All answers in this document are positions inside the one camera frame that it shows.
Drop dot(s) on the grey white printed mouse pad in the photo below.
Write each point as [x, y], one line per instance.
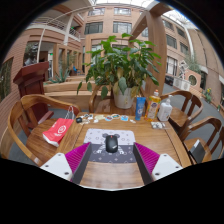
[96, 136]

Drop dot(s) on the white pump bottle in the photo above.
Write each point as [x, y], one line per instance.
[165, 110]

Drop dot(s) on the cream sticker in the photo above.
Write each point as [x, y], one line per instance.
[99, 117]

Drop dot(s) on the small white plastic packet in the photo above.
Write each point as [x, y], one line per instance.
[157, 125]

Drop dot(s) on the oval colourful sticker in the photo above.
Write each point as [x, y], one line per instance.
[115, 116]

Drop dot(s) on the grey bust statue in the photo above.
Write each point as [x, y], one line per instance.
[30, 56]

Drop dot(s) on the blue square sticker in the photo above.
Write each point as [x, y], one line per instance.
[124, 118]

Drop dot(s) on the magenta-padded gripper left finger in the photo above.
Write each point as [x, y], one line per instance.
[56, 165]

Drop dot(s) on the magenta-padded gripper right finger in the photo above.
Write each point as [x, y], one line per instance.
[165, 165]

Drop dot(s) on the round colourful sticker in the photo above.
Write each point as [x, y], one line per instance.
[108, 118]

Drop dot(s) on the wooden armchair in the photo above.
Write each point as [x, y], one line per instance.
[23, 110]

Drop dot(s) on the blue tube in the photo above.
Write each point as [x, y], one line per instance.
[140, 108]

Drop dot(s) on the small black key fob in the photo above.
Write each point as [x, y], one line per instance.
[78, 120]

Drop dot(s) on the black computer mouse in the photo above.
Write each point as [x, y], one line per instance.
[111, 144]

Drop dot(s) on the potted green plant white pot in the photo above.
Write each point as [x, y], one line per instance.
[123, 66]

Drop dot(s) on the yellow liquid bottle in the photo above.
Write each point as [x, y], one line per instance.
[152, 106]

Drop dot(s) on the dark red wooden lectern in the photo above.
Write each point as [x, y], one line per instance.
[33, 83]

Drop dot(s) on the red paper shopping bag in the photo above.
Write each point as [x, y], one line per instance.
[56, 131]

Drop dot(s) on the wooden chair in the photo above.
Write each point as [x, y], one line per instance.
[93, 100]
[206, 125]
[180, 116]

